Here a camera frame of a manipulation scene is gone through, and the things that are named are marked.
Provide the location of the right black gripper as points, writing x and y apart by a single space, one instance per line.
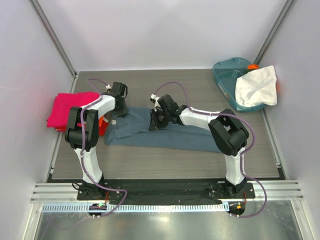
155 119

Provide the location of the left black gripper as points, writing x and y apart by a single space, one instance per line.
123 111

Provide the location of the grey blue t shirt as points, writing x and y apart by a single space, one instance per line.
133 130

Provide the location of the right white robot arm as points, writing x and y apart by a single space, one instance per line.
229 134

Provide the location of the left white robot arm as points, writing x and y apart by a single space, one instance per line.
82 133

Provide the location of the folded orange t shirt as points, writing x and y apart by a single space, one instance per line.
103 124

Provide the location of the folded red t shirt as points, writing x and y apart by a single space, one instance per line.
60 129

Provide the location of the folded pink t shirt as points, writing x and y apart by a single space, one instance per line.
65 110

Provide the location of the teal plastic bin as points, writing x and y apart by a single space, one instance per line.
225 74

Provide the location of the white t shirt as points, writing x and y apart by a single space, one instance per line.
257 87

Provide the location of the orange clamp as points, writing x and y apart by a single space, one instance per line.
253 67

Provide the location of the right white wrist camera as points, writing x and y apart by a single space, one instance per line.
154 99

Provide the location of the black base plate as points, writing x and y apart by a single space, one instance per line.
185 191

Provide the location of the slotted cable duct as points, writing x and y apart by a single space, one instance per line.
99 208

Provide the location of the left aluminium frame post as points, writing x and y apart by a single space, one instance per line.
52 35

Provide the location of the aluminium frame post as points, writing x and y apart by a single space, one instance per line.
280 19
52 35

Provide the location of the right aluminium frame post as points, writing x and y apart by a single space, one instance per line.
280 19

